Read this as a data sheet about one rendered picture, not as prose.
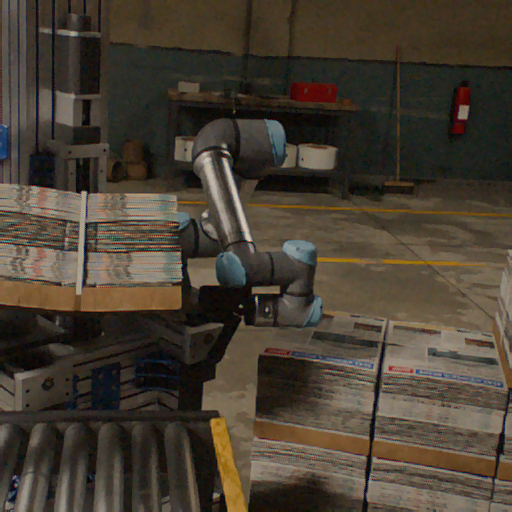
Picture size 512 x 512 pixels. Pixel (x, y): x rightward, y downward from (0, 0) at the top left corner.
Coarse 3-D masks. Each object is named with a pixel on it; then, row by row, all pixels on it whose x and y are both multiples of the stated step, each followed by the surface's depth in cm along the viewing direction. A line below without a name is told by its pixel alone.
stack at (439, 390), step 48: (288, 336) 207; (336, 336) 209; (384, 336) 219; (432, 336) 214; (480, 336) 217; (288, 384) 196; (336, 384) 193; (384, 384) 191; (432, 384) 189; (480, 384) 187; (336, 432) 197; (384, 432) 194; (432, 432) 192; (480, 432) 189; (288, 480) 202; (336, 480) 200; (384, 480) 197; (432, 480) 195; (480, 480) 192
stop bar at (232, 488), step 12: (216, 420) 162; (216, 432) 158; (216, 444) 154; (228, 444) 153; (228, 456) 149; (228, 468) 145; (228, 480) 141; (228, 492) 138; (240, 492) 138; (228, 504) 135; (240, 504) 135
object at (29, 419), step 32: (0, 416) 161; (32, 416) 162; (64, 416) 163; (96, 416) 164; (128, 416) 165; (160, 416) 166; (192, 416) 167; (96, 448) 164; (128, 448) 165; (160, 448) 166; (192, 448) 167
